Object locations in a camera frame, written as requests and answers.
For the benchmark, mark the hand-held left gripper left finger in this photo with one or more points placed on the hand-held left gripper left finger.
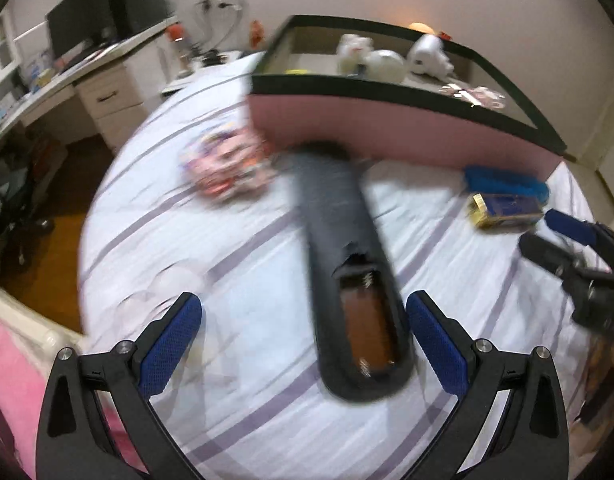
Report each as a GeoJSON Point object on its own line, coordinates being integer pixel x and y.
{"type": "Point", "coordinates": [172, 340]}

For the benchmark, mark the white desk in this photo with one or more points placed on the white desk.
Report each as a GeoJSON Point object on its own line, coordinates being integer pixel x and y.
{"type": "Point", "coordinates": [47, 95]}

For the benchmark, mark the black remote control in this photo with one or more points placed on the black remote control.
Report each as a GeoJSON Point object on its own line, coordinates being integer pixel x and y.
{"type": "Point", "coordinates": [332, 220]}

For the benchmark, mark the white drawer cabinet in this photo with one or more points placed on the white drawer cabinet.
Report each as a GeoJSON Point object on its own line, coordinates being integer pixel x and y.
{"type": "Point", "coordinates": [114, 110]}

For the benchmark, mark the white infrared thermometer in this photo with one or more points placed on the white infrared thermometer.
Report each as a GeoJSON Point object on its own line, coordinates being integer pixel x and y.
{"type": "Point", "coordinates": [427, 55]}

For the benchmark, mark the white round-headed toy figure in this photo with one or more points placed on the white round-headed toy figure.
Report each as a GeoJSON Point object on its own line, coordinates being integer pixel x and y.
{"type": "Point", "coordinates": [384, 65]}

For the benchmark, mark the large pink box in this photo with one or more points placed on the large pink box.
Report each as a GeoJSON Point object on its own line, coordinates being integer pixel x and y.
{"type": "Point", "coordinates": [387, 130]}

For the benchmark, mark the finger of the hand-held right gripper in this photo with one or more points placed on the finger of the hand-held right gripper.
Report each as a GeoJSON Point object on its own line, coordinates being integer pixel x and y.
{"type": "Point", "coordinates": [569, 225]}
{"type": "Point", "coordinates": [542, 255]}

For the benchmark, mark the yellow highlighter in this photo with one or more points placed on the yellow highlighter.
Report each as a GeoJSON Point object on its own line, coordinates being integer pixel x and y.
{"type": "Point", "coordinates": [297, 71]}

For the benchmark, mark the navy box with gold edge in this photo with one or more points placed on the navy box with gold edge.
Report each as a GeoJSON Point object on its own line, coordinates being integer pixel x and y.
{"type": "Point", "coordinates": [507, 210]}

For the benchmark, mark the white wall power outlet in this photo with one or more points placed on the white wall power outlet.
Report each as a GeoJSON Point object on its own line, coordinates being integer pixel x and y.
{"type": "Point", "coordinates": [222, 0]}

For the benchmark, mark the black computer monitor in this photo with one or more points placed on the black computer monitor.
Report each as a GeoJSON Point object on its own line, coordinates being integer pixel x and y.
{"type": "Point", "coordinates": [77, 20]}

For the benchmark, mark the striped white bed sheet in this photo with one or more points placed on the striped white bed sheet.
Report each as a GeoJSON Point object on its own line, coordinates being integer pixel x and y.
{"type": "Point", "coordinates": [247, 310]}

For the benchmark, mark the pink building block toy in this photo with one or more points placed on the pink building block toy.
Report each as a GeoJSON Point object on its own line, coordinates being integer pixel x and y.
{"type": "Point", "coordinates": [227, 165]}

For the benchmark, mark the white bed frame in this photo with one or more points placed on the white bed frame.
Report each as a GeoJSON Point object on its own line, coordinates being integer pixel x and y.
{"type": "Point", "coordinates": [32, 320]}

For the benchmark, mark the orange plush toy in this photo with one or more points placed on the orange plush toy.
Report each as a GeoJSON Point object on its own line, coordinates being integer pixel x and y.
{"type": "Point", "coordinates": [419, 25]}

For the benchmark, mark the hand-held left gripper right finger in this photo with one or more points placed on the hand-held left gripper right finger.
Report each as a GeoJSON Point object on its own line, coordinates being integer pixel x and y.
{"type": "Point", "coordinates": [437, 345]}

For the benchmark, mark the pink blanket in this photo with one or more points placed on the pink blanket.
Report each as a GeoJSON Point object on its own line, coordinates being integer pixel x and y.
{"type": "Point", "coordinates": [17, 400]}

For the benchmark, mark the bottle with orange cap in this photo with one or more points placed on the bottle with orange cap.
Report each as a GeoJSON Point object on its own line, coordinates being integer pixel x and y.
{"type": "Point", "coordinates": [179, 50]}

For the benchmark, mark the small red ornament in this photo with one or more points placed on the small red ornament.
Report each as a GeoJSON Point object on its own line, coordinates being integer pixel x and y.
{"type": "Point", "coordinates": [257, 33]}

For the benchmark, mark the black office chair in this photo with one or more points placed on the black office chair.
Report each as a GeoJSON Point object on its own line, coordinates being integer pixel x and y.
{"type": "Point", "coordinates": [12, 200]}

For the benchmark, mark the white nightstand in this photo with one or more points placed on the white nightstand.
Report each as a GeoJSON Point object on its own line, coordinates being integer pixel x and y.
{"type": "Point", "coordinates": [197, 75]}

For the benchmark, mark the pink paper cards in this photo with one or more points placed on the pink paper cards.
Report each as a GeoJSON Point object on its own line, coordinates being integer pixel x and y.
{"type": "Point", "coordinates": [474, 95]}

